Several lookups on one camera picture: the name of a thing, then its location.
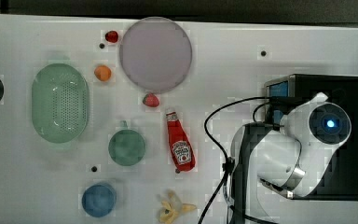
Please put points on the light red toy strawberry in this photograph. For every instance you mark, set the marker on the light red toy strawberry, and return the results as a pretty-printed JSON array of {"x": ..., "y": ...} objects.
[{"x": 151, "y": 100}]

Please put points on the red ketchup bottle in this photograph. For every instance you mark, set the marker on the red ketchup bottle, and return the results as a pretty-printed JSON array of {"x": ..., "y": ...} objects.
[{"x": 180, "y": 148}]

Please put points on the black toy oven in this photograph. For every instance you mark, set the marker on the black toy oven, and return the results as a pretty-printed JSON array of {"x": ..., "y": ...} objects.
[{"x": 348, "y": 168}]

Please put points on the grey round plate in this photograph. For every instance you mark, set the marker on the grey round plate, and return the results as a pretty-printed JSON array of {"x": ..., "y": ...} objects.
[{"x": 156, "y": 54}]

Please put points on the green perforated colander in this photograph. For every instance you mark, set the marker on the green perforated colander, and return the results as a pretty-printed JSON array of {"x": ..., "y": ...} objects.
[{"x": 60, "y": 103}]

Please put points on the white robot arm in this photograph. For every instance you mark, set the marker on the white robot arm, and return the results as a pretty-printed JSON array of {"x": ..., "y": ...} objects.
[{"x": 289, "y": 158}]

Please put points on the peeled toy banana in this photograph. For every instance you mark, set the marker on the peeled toy banana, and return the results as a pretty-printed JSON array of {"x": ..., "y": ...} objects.
[{"x": 173, "y": 208}]

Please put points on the orange toy fruit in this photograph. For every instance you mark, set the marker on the orange toy fruit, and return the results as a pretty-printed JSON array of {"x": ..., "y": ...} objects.
[{"x": 103, "y": 73}]

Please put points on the dark red toy strawberry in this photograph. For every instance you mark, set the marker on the dark red toy strawberry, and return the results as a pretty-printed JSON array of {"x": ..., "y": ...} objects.
[{"x": 112, "y": 37}]

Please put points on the green cup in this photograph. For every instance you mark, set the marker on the green cup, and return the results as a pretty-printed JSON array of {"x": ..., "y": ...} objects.
[{"x": 127, "y": 146}]

